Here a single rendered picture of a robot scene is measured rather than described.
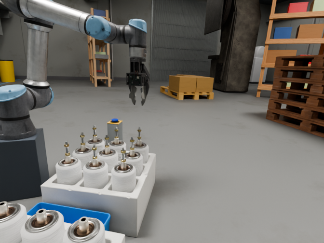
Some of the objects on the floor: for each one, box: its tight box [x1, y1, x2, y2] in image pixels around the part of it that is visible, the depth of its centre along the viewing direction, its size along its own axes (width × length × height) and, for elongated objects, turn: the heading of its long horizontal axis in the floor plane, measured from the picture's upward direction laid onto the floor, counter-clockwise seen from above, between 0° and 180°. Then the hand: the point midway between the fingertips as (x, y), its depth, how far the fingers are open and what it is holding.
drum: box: [0, 60, 15, 82], centre depth 582 cm, size 39×39×63 cm
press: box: [204, 0, 261, 92], centre depth 566 cm, size 159×137×304 cm
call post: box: [107, 122, 123, 144], centre depth 123 cm, size 7×7×31 cm
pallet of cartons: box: [160, 74, 214, 100], centre depth 454 cm, size 122×83×44 cm
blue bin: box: [27, 202, 111, 231], centre depth 71 cm, size 30×11×12 cm, turn 72°
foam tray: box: [41, 151, 156, 237], centre depth 96 cm, size 39×39×18 cm
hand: (139, 102), depth 95 cm, fingers open, 3 cm apart
